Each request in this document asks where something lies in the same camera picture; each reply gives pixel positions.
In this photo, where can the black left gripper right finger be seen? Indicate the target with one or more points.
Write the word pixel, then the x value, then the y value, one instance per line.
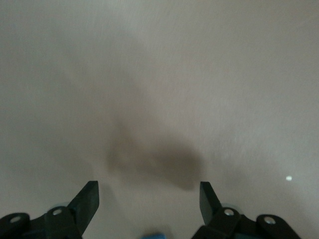
pixel 209 204

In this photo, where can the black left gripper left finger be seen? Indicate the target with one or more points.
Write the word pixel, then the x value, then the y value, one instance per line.
pixel 84 209

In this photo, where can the blue letter E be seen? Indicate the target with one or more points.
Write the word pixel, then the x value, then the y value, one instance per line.
pixel 153 236

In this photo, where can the tiny white crumb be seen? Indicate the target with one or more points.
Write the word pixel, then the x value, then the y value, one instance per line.
pixel 289 178

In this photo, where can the brown table mat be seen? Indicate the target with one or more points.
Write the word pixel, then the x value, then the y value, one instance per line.
pixel 159 74

